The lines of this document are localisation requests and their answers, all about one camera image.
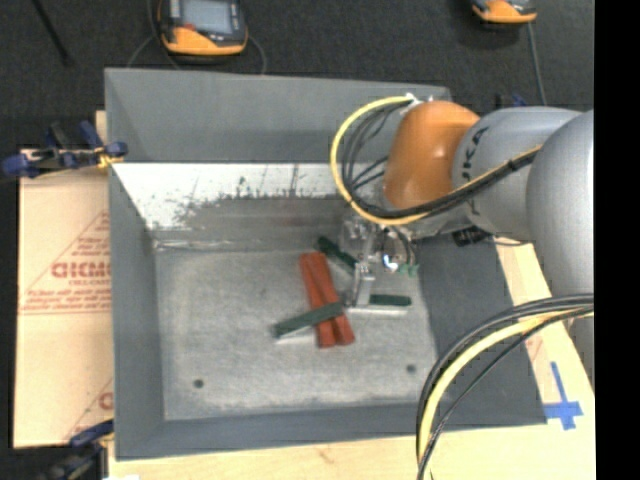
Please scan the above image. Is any black cylinder on white bracket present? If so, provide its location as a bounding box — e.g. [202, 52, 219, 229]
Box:
[451, 226, 521, 248]

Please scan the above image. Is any dark green flat block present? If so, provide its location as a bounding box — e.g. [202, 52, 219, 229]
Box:
[271, 301, 347, 340]
[316, 235, 362, 270]
[368, 293, 413, 308]

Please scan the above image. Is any grey metal bin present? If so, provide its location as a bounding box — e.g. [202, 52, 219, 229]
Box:
[103, 67, 547, 460]

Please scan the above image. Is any red-brown flat block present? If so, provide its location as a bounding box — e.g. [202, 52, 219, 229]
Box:
[310, 251, 357, 346]
[298, 253, 337, 350]

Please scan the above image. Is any brown cardboard board red print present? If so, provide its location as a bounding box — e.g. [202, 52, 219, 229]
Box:
[11, 174, 117, 450]

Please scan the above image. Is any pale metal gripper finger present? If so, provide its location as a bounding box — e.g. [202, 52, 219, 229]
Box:
[357, 263, 377, 308]
[345, 262, 363, 307]

